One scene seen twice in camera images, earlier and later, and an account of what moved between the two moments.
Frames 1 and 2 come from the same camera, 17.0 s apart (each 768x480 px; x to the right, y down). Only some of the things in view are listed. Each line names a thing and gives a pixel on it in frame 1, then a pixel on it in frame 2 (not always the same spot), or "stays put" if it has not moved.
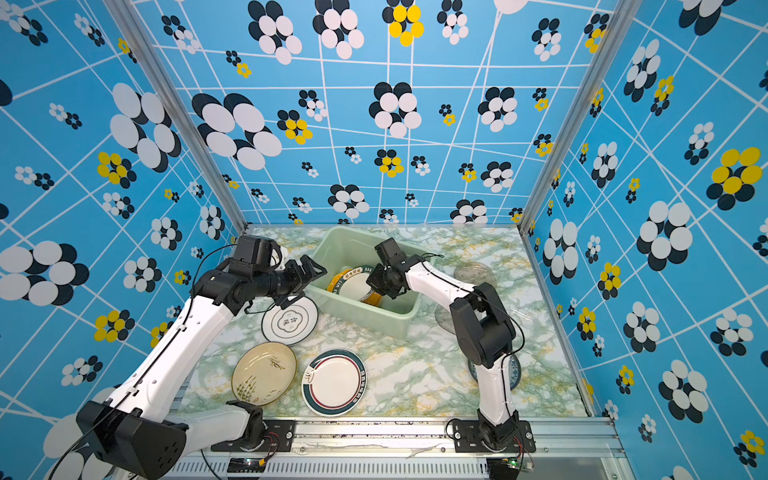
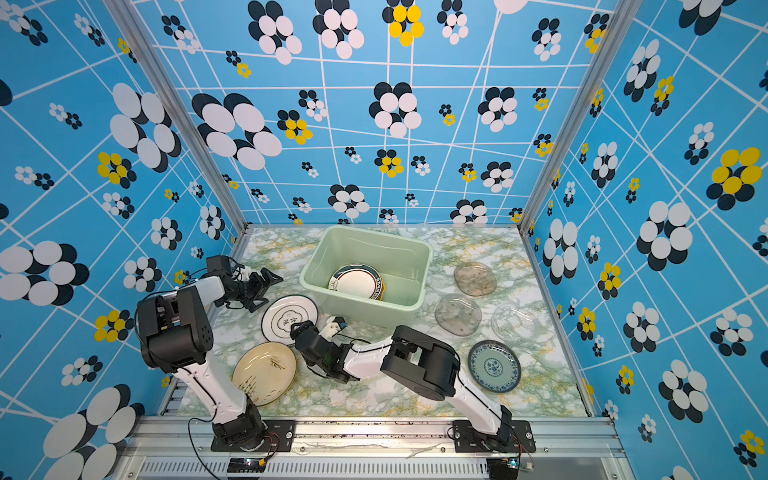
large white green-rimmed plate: (334, 383) -> (357, 279)
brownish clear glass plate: (475, 273) stays put
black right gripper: (373, 281) -> (307, 328)
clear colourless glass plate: (530, 320) stays put
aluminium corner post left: (126, 14) stays put
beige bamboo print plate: (263, 373) stays put
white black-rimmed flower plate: (291, 325) stays put
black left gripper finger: (311, 269) -> (269, 277)
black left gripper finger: (309, 271) -> (251, 305)
